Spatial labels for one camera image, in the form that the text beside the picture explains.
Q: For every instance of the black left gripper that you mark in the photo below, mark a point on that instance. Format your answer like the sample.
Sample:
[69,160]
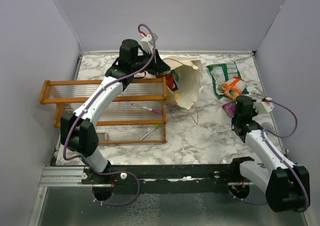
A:
[158,66]

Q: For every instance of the purple snack bag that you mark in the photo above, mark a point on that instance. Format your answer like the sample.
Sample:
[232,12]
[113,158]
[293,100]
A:
[229,108]

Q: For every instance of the red Doritos bag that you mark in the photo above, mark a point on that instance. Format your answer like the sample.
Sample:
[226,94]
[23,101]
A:
[172,81]

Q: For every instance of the beige paper bag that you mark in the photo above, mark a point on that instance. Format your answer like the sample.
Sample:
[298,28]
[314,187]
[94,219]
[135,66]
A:
[190,75]

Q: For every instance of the orange snack bag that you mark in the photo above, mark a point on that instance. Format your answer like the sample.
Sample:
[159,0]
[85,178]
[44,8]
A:
[233,87]

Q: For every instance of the green snack bag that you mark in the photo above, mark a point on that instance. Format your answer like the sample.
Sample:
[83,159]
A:
[220,73]

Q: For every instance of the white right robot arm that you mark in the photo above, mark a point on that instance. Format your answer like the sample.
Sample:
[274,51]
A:
[286,185]

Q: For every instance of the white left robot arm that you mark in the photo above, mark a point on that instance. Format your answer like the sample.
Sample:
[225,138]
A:
[78,129]

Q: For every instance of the clear plastic cup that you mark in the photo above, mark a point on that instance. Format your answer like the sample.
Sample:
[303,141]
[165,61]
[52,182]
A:
[267,126]

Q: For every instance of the pink-capped pen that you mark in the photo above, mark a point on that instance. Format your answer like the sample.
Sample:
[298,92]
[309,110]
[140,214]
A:
[146,108]

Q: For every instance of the orange wooden rack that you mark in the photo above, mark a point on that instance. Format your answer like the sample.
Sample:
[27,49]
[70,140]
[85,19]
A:
[124,123]

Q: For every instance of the green-capped pen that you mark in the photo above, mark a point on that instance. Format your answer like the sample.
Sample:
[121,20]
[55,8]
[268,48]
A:
[149,132]

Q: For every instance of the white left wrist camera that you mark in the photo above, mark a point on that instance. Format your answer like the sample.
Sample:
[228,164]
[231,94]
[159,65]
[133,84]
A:
[146,43]

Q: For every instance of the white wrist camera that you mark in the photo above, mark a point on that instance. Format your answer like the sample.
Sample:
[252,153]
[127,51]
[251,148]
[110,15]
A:
[146,43]
[263,107]

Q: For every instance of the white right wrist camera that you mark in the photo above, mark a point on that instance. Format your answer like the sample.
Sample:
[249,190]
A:
[263,107]

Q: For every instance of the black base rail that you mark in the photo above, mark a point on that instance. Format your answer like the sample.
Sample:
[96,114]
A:
[166,179]

